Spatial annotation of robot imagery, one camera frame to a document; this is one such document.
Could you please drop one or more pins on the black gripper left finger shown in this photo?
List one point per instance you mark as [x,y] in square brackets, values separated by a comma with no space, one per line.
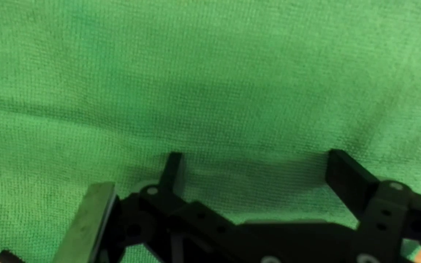
[173,170]

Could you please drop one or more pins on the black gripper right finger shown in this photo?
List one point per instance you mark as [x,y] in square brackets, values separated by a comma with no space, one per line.
[350,176]

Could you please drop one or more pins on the green towel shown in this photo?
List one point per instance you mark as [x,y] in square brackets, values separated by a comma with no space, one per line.
[211,78]

